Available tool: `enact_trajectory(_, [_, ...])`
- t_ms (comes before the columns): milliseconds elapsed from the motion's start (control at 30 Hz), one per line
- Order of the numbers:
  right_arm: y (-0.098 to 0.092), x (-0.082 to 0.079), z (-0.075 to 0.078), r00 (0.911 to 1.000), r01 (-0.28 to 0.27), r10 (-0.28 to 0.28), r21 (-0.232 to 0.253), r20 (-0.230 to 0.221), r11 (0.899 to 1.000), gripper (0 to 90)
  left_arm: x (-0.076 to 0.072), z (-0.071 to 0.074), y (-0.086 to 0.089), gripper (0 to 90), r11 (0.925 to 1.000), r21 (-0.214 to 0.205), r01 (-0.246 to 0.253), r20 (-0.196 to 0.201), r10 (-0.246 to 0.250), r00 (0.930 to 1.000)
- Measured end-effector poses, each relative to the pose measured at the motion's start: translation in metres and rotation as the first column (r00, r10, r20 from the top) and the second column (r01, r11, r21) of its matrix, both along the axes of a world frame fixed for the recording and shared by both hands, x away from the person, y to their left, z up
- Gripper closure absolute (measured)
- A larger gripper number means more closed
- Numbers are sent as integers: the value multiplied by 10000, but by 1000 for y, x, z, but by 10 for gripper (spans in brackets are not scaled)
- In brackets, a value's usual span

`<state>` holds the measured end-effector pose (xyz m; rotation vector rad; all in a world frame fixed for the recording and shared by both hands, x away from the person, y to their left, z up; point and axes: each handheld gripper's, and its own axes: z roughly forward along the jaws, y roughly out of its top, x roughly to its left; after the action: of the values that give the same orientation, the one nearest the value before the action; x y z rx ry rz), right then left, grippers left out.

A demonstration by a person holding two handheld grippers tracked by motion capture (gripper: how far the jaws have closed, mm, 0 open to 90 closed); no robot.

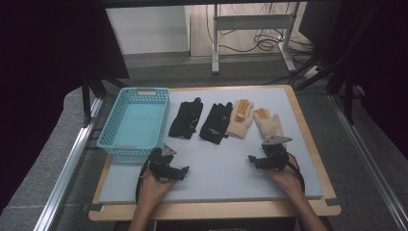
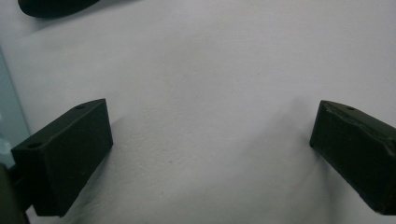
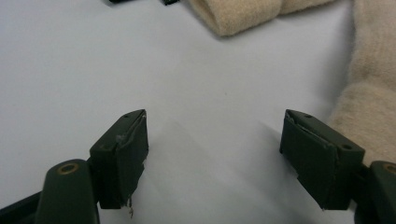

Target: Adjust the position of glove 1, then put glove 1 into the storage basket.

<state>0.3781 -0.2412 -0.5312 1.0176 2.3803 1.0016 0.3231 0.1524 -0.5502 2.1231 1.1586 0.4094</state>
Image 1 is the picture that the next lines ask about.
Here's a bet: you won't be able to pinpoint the person's left hand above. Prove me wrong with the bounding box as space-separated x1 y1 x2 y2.
139 167 177 207

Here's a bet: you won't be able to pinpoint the beige glove with orange fingertips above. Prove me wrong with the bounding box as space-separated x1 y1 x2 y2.
253 107 288 149

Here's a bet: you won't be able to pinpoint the black stand legs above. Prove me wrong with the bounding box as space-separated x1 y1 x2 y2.
263 0 381 127
81 70 130 127

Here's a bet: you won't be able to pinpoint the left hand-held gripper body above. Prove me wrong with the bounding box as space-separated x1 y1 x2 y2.
147 142 178 182

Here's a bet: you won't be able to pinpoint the black glove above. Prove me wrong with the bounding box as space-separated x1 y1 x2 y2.
167 97 204 141
198 101 234 145

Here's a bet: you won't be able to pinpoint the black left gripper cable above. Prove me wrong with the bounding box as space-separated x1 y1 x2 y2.
135 153 154 205

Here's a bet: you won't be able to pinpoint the dark curtain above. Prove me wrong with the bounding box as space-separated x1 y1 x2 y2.
0 0 131 214
336 0 408 159

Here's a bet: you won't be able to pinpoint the white metal stand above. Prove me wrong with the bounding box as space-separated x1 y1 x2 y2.
211 3 298 76

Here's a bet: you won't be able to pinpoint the beige glove with orange fingers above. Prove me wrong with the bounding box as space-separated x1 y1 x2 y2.
225 98 255 141

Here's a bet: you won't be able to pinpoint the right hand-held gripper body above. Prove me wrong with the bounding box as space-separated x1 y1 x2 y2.
261 135 293 171

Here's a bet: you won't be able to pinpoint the white panel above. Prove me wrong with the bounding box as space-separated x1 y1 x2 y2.
105 5 191 56

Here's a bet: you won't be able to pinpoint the teal plastic basket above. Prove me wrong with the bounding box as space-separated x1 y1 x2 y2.
96 87 171 158

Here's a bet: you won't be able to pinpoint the red and black gripper cable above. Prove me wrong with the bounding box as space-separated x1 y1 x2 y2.
287 152 306 194

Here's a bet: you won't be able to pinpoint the grey foam mat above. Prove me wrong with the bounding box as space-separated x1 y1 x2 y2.
97 87 324 205

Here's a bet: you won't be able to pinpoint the aluminium rail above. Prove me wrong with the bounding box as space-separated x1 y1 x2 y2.
328 94 408 231
33 97 104 231

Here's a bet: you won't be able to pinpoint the person's right hand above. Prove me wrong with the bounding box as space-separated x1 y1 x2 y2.
264 162 305 197

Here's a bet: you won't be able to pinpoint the white power strip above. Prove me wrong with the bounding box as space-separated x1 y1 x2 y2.
302 64 320 80

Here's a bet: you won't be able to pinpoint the wooden table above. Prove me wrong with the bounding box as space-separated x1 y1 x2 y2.
89 84 342 222

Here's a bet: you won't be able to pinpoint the black floor cables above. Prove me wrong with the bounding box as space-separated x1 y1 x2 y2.
205 2 317 65

